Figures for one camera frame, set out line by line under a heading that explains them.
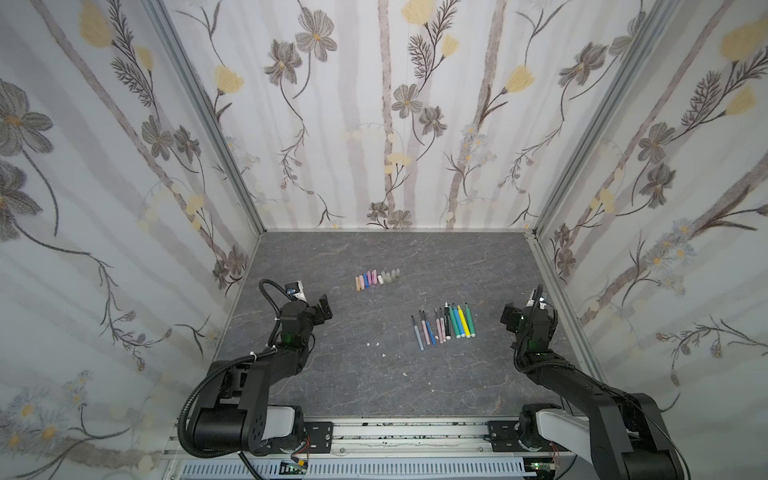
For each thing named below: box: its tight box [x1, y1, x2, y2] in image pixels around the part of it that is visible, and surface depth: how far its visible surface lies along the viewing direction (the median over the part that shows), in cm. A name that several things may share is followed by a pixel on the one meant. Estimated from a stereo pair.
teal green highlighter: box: [448, 304, 461, 339], surface depth 95 cm
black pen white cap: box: [444, 301, 452, 341], surface depth 96 cm
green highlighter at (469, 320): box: [465, 303, 476, 338], surface depth 96 cm
